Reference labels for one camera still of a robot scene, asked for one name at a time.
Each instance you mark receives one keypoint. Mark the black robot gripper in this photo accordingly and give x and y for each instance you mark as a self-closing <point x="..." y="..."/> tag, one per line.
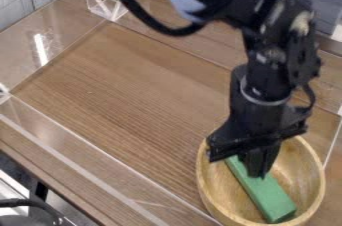
<point x="255" y="129"/>

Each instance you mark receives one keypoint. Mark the green rectangular block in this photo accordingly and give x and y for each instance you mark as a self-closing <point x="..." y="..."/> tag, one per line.
<point x="265" y="192"/>

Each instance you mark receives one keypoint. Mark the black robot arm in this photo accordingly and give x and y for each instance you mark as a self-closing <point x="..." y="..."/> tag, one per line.
<point x="278" y="31"/>

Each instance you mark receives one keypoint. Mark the brown wooden bowl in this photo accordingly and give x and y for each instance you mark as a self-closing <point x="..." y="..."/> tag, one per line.
<point x="298" y="172"/>

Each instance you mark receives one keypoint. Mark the black table leg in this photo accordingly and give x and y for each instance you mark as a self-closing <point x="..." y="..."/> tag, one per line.
<point x="39" y="190"/>

